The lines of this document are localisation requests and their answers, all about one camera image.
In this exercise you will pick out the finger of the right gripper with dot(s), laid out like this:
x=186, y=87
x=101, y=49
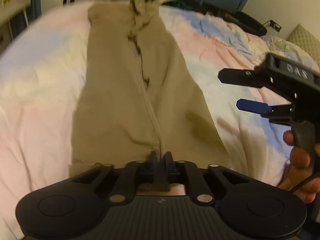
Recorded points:
x=264, y=110
x=239, y=77

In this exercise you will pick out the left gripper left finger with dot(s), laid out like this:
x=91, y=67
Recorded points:
x=132, y=175

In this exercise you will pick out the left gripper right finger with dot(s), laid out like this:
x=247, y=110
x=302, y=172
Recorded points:
x=188, y=174

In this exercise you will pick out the tan printed t-shirt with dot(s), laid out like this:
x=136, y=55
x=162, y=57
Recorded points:
x=139, y=96

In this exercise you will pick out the person right hand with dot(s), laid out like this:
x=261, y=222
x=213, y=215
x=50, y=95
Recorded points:
x=296, y=172

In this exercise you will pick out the quilted beige pillow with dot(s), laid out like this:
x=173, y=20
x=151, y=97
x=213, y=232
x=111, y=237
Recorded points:
x=306, y=41

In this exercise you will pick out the black armchair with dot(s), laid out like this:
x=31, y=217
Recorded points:
x=246, y=23

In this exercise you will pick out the pastel tie-dye duvet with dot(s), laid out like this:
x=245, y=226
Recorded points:
x=43, y=72

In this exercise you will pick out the white dressing table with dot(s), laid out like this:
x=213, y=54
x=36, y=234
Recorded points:
x=10, y=9

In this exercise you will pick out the wall power socket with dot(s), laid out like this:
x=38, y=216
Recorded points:
x=275, y=26

